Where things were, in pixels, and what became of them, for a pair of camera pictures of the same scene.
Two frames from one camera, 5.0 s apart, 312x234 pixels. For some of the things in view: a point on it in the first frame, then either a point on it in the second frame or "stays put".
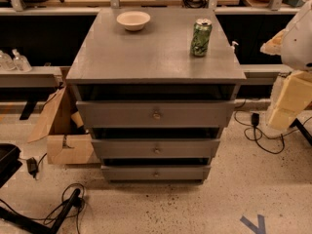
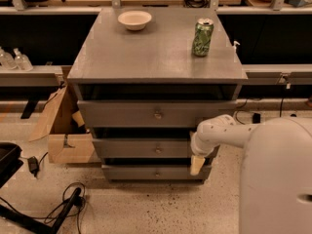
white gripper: (298, 44) -> (199, 147)
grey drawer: (157, 148) stays put
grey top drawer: (157, 114) stays put
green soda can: (201, 36) stays put
